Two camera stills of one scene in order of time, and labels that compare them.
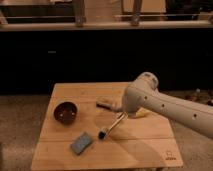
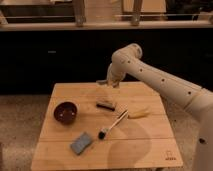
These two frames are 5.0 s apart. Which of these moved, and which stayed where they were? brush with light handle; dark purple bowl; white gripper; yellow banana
Moved: white gripper
Stayed: brush with light handle; dark purple bowl; yellow banana
